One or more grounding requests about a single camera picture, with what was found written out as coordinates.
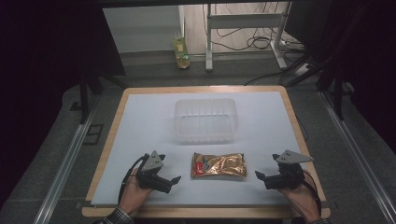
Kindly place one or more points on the person's left hand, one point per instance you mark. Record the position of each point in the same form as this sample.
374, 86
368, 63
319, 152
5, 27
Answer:
134, 194

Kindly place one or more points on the black metal stand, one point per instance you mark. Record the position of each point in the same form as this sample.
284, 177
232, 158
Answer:
84, 96
338, 93

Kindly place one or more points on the white table mat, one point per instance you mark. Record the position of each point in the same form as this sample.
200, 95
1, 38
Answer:
149, 124

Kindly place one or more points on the white power strip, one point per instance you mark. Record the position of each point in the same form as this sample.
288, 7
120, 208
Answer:
291, 43

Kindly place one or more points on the wooden table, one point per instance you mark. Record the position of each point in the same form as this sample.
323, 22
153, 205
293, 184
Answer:
205, 212

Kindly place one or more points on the black floor bracket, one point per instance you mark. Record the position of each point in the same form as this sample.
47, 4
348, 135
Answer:
93, 134

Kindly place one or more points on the person's right hand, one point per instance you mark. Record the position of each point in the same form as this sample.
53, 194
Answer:
303, 200

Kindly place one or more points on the aluminium floor rail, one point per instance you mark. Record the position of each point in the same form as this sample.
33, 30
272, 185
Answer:
358, 155
62, 174

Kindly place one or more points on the green drink bottle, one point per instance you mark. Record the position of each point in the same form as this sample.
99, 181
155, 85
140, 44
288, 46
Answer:
181, 53

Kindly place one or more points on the dark curtain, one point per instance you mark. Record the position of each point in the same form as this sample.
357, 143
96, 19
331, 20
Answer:
367, 62
40, 62

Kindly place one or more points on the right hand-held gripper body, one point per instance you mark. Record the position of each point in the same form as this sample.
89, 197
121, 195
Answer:
288, 177

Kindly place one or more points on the white metal desk frame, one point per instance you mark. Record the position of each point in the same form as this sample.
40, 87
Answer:
243, 20

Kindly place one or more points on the clear plastic container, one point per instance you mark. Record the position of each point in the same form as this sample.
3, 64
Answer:
205, 121

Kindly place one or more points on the golden foil snack packet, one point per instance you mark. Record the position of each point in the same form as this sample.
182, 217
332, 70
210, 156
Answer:
219, 165

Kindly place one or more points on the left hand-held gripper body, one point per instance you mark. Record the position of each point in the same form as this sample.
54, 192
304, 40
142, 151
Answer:
152, 179

